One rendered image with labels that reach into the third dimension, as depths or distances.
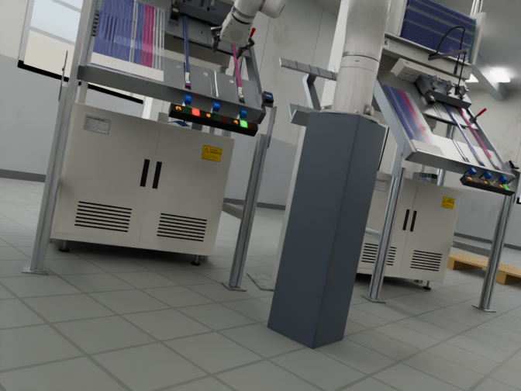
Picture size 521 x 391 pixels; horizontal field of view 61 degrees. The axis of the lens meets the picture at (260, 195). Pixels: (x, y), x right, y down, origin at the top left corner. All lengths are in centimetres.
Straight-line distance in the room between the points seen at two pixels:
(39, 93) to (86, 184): 296
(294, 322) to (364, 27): 91
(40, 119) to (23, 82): 37
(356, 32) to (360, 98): 20
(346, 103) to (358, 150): 15
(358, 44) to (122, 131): 104
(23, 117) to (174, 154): 297
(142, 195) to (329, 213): 95
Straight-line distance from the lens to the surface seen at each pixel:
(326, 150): 137
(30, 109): 484
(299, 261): 139
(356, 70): 143
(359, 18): 146
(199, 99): 173
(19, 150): 483
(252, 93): 188
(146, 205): 201
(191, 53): 241
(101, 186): 198
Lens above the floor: 47
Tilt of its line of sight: 2 degrees down
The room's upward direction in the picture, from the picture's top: 11 degrees clockwise
